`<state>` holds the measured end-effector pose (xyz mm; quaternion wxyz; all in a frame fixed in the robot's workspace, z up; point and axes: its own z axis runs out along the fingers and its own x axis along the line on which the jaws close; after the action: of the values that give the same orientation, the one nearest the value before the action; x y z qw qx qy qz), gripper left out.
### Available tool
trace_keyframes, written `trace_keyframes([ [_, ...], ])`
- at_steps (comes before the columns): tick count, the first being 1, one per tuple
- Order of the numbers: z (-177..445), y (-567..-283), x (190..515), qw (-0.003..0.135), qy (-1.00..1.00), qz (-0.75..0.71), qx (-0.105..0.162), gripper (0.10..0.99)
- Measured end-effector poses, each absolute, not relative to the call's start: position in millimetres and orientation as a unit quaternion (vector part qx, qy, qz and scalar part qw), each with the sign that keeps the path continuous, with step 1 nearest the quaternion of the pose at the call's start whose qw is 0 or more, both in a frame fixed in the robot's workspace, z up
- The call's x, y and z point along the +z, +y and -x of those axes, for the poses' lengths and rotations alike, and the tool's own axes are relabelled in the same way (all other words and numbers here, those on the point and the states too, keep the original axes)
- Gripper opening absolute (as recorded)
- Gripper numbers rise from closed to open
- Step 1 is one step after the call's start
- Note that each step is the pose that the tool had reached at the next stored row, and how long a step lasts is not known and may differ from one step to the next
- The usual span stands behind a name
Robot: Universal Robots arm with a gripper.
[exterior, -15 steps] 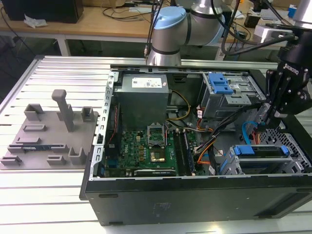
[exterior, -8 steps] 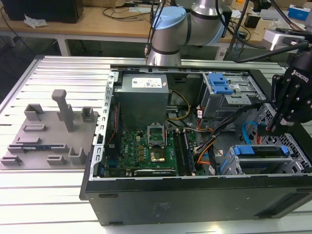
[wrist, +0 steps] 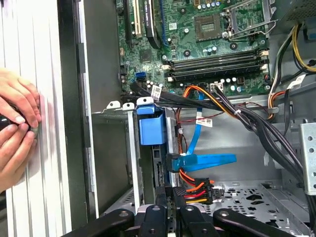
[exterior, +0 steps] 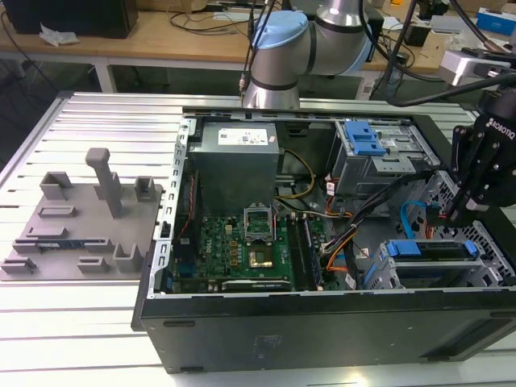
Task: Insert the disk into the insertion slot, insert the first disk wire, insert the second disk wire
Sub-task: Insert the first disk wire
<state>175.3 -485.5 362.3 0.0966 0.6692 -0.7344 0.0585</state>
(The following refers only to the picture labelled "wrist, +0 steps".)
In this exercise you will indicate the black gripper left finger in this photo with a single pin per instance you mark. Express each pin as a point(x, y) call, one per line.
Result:
point(155, 222)

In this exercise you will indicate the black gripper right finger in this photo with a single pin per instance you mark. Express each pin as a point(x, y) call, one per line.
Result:
point(192, 222)

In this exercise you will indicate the hard disk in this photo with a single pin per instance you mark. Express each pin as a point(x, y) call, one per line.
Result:
point(151, 128)

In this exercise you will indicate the silver disk bay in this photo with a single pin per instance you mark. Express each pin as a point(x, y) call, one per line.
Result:
point(132, 148)

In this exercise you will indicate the black RAM slot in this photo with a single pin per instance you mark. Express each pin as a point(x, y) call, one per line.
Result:
point(217, 55)
point(217, 67)
point(217, 73)
point(217, 61)

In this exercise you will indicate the blue expansion slot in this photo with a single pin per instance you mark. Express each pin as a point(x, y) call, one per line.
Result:
point(165, 24)

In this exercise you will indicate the white expansion slot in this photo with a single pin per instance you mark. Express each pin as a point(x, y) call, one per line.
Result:
point(137, 17)

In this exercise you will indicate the person right hand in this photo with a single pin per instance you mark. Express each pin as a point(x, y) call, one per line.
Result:
point(14, 153)

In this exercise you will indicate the person left hand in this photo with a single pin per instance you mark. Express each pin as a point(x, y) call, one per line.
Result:
point(19, 93)

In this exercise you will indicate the silver perforated drive cage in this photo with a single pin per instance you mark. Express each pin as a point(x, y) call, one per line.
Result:
point(308, 158)

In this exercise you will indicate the black PC case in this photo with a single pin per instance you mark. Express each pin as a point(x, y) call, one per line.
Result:
point(69, 98)

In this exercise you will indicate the green motherboard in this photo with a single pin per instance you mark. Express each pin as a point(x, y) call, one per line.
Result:
point(187, 51)

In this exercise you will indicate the black graphics card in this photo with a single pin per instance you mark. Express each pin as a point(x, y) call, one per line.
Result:
point(151, 29)

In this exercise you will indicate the metal locking lever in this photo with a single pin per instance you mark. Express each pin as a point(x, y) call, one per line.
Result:
point(247, 36)

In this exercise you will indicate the CPU socket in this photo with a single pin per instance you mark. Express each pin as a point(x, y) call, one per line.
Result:
point(208, 27)

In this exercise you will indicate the metal socket cover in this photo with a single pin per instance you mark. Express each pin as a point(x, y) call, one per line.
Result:
point(265, 10)

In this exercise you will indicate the grey power supply unit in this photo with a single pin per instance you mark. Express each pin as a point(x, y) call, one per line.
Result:
point(296, 10)

